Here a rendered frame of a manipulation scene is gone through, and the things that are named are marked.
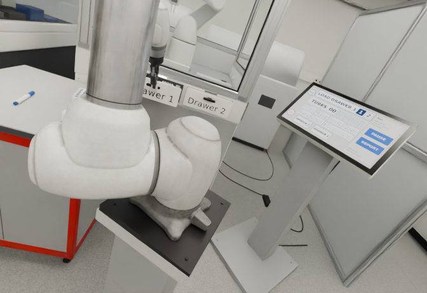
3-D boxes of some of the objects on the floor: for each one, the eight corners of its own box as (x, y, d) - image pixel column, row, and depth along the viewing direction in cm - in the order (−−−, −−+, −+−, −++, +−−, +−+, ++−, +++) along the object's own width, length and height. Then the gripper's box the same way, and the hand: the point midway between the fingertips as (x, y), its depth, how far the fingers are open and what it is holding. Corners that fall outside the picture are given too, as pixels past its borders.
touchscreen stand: (252, 307, 118) (363, 163, 77) (208, 239, 147) (271, 109, 106) (296, 267, 151) (390, 152, 110) (253, 218, 180) (315, 112, 139)
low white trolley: (72, 272, 104) (83, 146, 74) (-72, 247, 95) (-127, 90, 64) (118, 192, 157) (136, 99, 126) (28, 171, 147) (25, 64, 117)
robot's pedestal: (129, 400, 77) (186, 281, 46) (73, 342, 84) (89, 208, 54) (175, 315, 103) (230, 204, 73) (129, 278, 111) (161, 163, 80)
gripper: (161, 63, 90) (159, 101, 109) (166, 46, 98) (163, 84, 117) (143, 59, 89) (144, 98, 108) (150, 42, 97) (149, 82, 116)
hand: (154, 86), depth 110 cm, fingers closed
